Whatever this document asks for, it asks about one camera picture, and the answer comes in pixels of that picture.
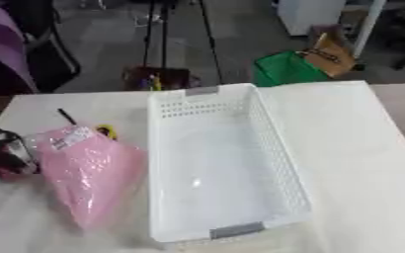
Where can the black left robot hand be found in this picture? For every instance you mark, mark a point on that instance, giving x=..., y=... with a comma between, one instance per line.
x=4, y=151

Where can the dark box with items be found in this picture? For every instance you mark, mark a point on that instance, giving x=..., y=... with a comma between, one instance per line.
x=160, y=79

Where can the black pen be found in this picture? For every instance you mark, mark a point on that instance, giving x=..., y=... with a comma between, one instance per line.
x=67, y=116

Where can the pink plastic package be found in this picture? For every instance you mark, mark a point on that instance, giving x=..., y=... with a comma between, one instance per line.
x=91, y=168

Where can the yellow black small object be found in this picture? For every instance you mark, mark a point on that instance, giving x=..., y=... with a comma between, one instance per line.
x=107, y=130

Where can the black office chair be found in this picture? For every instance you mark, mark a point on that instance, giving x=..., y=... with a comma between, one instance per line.
x=47, y=49

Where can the black tripod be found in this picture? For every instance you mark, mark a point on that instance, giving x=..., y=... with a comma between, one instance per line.
x=164, y=36

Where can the white plastic basket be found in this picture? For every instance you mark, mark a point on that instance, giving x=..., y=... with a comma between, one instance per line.
x=223, y=164

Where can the green plastic bin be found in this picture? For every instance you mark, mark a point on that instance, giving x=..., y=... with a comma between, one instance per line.
x=284, y=69

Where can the white cabinet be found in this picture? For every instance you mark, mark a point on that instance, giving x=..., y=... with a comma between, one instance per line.
x=310, y=15

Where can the white post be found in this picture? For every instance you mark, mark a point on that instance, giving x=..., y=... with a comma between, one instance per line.
x=368, y=28

